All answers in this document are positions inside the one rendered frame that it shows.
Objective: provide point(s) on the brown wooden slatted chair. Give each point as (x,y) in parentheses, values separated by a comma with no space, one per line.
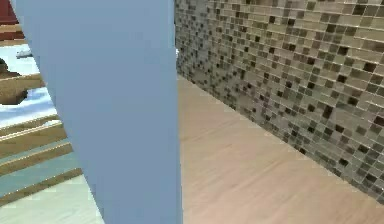
(31,136)

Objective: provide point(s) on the small grey object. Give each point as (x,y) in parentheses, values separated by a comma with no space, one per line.
(24,53)

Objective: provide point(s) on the dark brown round object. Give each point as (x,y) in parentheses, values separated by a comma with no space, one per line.
(3,68)

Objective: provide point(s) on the dark red cupboard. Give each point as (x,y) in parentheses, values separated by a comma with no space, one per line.
(8,13)

